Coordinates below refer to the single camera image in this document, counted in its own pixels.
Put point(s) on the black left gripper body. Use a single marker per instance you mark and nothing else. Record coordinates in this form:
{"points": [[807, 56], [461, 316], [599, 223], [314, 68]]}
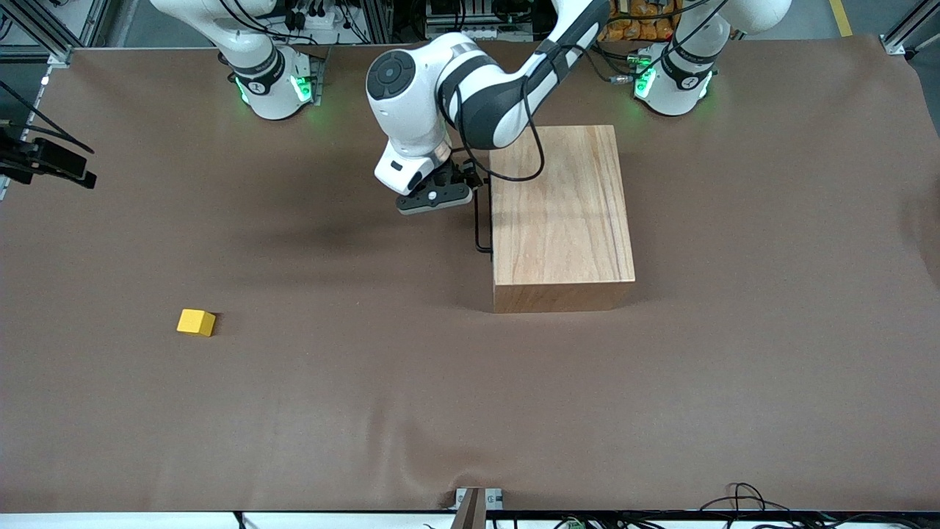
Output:
{"points": [[449, 177]]}

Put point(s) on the yellow wooden block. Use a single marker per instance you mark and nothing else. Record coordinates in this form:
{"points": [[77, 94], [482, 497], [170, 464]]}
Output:
{"points": [[194, 322]]}

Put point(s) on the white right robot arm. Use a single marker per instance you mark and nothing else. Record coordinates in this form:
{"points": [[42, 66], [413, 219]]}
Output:
{"points": [[275, 99]]}

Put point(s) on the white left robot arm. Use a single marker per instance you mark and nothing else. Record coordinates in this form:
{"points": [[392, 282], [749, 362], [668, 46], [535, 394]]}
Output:
{"points": [[411, 110]]}

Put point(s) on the light wooden drawer cabinet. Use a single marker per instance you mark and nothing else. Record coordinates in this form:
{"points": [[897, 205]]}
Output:
{"points": [[562, 220]]}

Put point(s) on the white device with ports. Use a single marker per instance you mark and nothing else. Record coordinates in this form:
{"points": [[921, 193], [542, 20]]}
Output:
{"points": [[485, 31]]}

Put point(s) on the white power strip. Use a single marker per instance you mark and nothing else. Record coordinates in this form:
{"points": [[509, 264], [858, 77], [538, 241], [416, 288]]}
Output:
{"points": [[319, 22]]}

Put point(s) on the pile of orange objects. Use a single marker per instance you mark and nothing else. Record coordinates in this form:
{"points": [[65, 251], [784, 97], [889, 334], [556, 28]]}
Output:
{"points": [[639, 28]]}

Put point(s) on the brown table cloth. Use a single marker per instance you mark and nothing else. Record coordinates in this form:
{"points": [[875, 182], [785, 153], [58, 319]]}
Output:
{"points": [[367, 404]]}

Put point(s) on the aluminium frame profile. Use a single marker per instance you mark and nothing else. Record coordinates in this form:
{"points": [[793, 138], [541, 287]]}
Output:
{"points": [[37, 53], [897, 42]]}

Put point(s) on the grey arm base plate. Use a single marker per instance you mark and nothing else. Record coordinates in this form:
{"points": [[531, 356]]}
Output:
{"points": [[321, 73]]}

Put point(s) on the metal table edge bracket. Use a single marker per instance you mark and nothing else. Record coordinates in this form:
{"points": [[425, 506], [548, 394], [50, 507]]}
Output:
{"points": [[493, 498]]}

